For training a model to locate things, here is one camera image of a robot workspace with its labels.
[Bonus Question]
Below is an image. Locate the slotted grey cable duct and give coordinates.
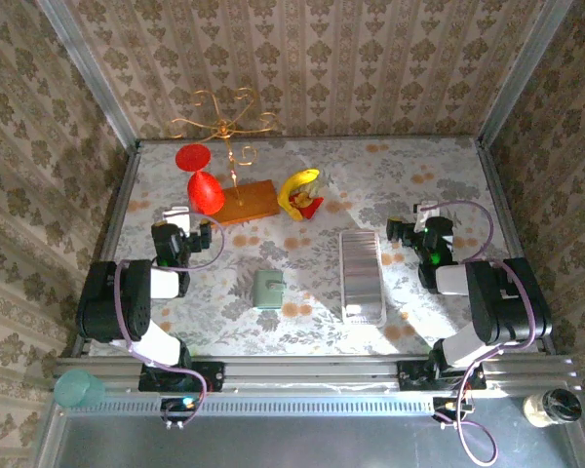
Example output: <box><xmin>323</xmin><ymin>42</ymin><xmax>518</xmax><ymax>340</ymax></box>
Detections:
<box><xmin>70</xmin><ymin>389</ymin><xmax>438</xmax><ymax>416</ymax></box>

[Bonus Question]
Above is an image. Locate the glass jar black lid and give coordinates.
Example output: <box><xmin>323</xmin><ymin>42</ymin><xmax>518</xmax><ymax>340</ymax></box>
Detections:
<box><xmin>523</xmin><ymin>388</ymin><xmax>584</xmax><ymax>429</ymax></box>

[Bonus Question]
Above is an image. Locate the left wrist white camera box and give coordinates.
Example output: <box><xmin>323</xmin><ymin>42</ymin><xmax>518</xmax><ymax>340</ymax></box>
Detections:
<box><xmin>161</xmin><ymin>206</ymin><xmax>192</xmax><ymax>226</ymax></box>

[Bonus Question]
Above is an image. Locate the right small controller board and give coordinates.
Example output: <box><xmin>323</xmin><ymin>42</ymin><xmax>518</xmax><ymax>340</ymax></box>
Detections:
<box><xmin>432</xmin><ymin>397</ymin><xmax>472</xmax><ymax>431</ymax></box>

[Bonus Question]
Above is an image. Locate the small red toy figure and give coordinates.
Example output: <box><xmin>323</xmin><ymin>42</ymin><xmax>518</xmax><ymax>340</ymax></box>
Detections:
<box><xmin>292</xmin><ymin>171</ymin><xmax>335</xmax><ymax>220</ymax></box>

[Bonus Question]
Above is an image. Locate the red plastic wine glass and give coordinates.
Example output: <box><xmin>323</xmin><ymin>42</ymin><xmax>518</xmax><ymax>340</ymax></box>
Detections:
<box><xmin>175</xmin><ymin>143</ymin><xmax>226</xmax><ymax>216</ymax></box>

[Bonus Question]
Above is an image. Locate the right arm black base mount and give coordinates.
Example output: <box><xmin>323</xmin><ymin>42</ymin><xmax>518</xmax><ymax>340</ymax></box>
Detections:
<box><xmin>397</xmin><ymin>360</ymin><xmax>487</xmax><ymax>391</ymax></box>

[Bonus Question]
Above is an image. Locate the clear plastic card box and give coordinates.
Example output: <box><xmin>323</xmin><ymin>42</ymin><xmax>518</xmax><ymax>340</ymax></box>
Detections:
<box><xmin>338</xmin><ymin>230</ymin><xmax>388</xmax><ymax>327</ymax></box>

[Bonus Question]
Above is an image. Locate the right aluminium corner post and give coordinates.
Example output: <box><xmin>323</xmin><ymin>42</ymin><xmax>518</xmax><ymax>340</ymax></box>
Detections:
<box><xmin>477</xmin><ymin>0</ymin><xmax>574</xmax><ymax>145</ymax></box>

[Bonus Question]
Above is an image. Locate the teal plastic cup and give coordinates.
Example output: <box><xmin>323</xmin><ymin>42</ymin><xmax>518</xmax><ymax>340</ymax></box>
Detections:
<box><xmin>53</xmin><ymin>369</ymin><xmax>106</xmax><ymax>410</ymax></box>

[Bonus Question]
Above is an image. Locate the right aluminium side rail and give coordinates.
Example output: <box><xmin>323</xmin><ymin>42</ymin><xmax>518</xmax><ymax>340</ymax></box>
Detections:
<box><xmin>475</xmin><ymin>138</ymin><xmax>555</xmax><ymax>353</ymax></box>

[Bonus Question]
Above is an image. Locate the grey metal shelf panel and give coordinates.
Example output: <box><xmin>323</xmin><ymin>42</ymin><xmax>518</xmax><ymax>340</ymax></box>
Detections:
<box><xmin>38</xmin><ymin>413</ymin><xmax>585</xmax><ymax>468</ymax></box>

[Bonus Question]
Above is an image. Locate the aluminium front rail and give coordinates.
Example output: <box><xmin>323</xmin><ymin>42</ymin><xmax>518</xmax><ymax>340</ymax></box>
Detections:
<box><xmin>53</xmin><ymin>354</ymin><xmax>580</xmax><ymax>391</ymax></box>

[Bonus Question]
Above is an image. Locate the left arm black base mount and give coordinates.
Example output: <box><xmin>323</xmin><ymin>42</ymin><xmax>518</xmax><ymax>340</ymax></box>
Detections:
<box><xmin>136</xmin><ymin>361</ymin><xmax>225</xmax><ymax>394</ymax></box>

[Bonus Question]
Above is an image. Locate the gold wire stand wooden base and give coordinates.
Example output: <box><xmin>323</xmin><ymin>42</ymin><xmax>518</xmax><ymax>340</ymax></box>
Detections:
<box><xmin>168</xmin><ymin>87</ymin><xmax>280</xmax><ymax>226</ymax></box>

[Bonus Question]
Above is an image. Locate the small controller board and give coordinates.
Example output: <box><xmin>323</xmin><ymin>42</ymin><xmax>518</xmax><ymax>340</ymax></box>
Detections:
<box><xmin>432</xmin><ymin>397</ymin><xmax>472</xmax><ymax>431</ymax></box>
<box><xmin>159</xmin><ymin>397</ymin><xmax>200</xmax><ymax>431</ymax></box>

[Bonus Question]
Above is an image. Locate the left small controller board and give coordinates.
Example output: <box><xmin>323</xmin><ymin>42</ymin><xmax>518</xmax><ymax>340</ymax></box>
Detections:
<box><xmin>159</xmin><ymin>397</ymin><xmax>200</xmax><ymax>431</ymax></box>

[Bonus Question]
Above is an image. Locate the aluminium corner post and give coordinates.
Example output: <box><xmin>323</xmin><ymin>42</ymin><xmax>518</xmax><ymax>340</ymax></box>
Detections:
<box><xmin>477</xmin><ymin>0</ymin><xmax>574</xmax><ymax>145</ymax></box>
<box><xmin>34</xmin><ymin>0</ymin><xmax>141</xmax><ymax>147</ymax></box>

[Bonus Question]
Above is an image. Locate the mint green card holder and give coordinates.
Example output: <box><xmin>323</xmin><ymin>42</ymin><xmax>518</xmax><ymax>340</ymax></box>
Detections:
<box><xmin>252</xmin><ymin>269</ymin><xmax>287</xmax><ymax>312</ymax></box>

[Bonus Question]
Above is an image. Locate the floral patterned table cover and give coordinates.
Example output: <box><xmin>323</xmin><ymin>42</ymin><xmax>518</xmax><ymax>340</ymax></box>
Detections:
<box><xmin>90</xmin><ymin>136</ymin><xmax>542</xmax><ymax>357</ymax></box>

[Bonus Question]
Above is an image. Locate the left aluminium side rail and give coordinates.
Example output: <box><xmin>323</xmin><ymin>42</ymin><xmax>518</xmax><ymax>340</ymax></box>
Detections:
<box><xmin>70</xmin><ymin>140</ymin><xmax>142</xmax><ymax>360</ymax></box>

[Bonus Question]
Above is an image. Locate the yellow toy banana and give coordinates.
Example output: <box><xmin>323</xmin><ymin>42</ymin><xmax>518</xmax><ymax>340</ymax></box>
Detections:
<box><xmin>277</xmin><ymin>169</ymin><xmax>322</xmax><ymax>222</ymax></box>

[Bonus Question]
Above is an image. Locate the aluminium side rail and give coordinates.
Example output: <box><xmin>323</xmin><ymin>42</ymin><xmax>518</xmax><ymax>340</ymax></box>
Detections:
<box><xmin>475</xmin><ymin>138</ymin><xmax>555</xmax><ymax>353</ymax></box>
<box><xmin>70</xmin><ymin>140</ymin><xmax>142</xmax><ymax>360</ymax></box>

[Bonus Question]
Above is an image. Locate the left aluminium corner post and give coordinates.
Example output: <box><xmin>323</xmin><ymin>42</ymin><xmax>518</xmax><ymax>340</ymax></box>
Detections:
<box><xmin>34</xmin><ymin>0</ymin><xmax>141</xmax><ymax>147</ymax></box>

